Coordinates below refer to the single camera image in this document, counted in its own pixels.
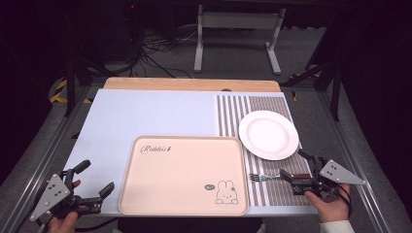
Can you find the pink tray with rabbit print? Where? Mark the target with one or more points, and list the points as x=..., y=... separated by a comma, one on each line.
x=181, y=174

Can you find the white round plate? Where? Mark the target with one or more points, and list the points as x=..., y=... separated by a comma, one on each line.
x=268, y=134

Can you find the person's right hand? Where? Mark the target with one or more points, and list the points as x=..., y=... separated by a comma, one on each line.
x=333, y=208

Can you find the black tripod stand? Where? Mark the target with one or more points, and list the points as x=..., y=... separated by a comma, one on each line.
x=71, y=81
x=335, y=84

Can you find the white metal stand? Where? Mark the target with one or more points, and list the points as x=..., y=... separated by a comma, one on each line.
x=238, y=21

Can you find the grey striped placemat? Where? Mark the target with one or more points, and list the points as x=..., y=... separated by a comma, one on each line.
x=281, y=194

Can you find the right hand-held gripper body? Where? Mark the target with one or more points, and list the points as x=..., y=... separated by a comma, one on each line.
x=340, y=174

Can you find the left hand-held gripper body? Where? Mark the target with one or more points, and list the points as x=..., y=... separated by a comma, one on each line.
x=53, y=194

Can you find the aluminium frame rail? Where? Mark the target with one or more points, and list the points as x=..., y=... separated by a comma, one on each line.
x=39, y=168
x=353, y=161

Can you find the person's left hand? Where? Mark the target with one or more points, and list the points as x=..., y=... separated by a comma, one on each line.
x=63, y=225

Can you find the pale blue table sheet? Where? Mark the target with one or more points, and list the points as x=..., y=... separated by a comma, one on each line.
x=145, y=113

